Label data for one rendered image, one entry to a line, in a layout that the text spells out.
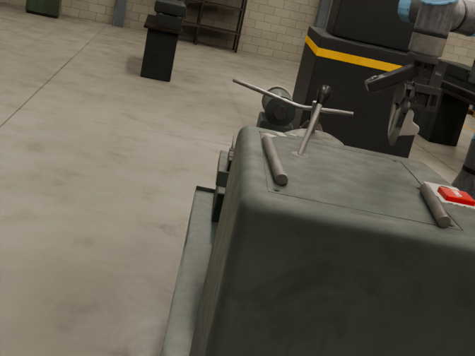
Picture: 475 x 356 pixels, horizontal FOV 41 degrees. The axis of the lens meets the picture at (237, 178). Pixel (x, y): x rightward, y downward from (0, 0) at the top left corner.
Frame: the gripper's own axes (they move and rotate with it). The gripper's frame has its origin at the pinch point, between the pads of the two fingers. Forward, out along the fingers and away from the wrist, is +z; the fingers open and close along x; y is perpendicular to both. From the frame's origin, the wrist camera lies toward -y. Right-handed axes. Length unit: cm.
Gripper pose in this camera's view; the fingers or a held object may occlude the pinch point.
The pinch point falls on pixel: (389, 139)
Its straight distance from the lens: 149.4
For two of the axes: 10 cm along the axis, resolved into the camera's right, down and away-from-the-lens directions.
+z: -2.1, 9.3, 2.9
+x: 0.0, -3.0, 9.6
